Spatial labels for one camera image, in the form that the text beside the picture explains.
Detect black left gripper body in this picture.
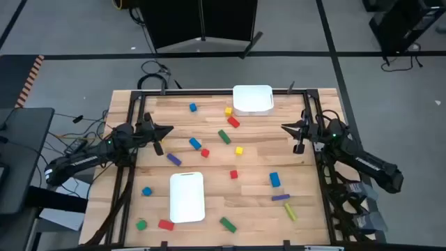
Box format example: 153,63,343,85
136,112,164,156

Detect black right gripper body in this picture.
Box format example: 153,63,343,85
293,110,321,154

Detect long green block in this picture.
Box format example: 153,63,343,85
217,129,232,145
219,216,238,234

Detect long yellow-green block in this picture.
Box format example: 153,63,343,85
284,202,298,222

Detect white plastic storage bin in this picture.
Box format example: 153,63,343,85
232,84,275,117
169,171,206,224

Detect black power adapter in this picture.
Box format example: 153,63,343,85
64,138,89,156

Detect black folding partition screen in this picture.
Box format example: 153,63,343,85
138,0,264,59

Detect white sheet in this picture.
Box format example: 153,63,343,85
38,176,92,231

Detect black side table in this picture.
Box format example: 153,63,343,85
0,107,56,215

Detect black equipment rack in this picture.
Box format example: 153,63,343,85
362,0,446,57

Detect black mat orange striped edge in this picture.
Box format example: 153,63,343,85
0,54,45,109

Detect black metal table frame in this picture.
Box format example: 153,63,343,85
83,80,349,251

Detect black coiled floor cable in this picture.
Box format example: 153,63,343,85
137,59,183,91

